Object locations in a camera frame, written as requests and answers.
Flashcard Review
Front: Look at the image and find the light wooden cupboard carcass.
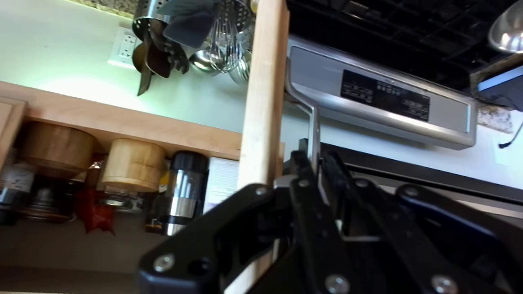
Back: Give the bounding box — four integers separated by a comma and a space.
0, 81, 244, 294

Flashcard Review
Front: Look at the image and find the steel and black travel mug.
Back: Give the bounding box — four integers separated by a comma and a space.
146, 153, 211, 238

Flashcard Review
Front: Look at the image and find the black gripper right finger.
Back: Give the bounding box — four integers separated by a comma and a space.
321, 153, 523, 294

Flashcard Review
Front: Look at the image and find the black plastic spatula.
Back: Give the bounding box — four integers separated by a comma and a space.
162, 0, 221, 50

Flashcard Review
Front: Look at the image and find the white carton box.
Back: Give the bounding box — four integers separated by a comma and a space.
206, 158, 242, 216

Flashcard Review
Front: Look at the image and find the steel ladle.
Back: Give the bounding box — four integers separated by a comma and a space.
188, 43, 226, 78

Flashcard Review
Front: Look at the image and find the small glass jar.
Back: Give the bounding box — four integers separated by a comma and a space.
23, 177, 79, 226
0, 162, 38, 226

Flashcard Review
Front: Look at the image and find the wooden cylinder canister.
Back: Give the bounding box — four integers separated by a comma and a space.
98, 138, 169, 197

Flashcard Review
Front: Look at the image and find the stainless steel gas stove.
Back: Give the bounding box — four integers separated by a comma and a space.
285, 0, 523, 153

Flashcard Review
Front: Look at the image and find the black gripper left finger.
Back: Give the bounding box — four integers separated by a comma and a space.
136, 153, 350, 294

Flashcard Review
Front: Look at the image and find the steel frying pan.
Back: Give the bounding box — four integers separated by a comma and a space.
487, 0, 523, 56

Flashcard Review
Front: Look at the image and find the dark wooden fork utensil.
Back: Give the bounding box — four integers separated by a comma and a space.
147, 32, 191, 79

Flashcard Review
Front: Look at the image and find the black power cord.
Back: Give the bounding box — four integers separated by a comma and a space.
497, 122, 523, 153

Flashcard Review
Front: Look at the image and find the perforated steel utensil holder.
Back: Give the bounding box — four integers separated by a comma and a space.
209, 0, 258, 40
131, 0, 183, 43

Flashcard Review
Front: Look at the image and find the silver cupboard door handle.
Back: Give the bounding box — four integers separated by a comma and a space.
285, 81, 324, 172

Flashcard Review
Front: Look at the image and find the red packet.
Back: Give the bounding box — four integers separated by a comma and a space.
75, 185, 118, 236

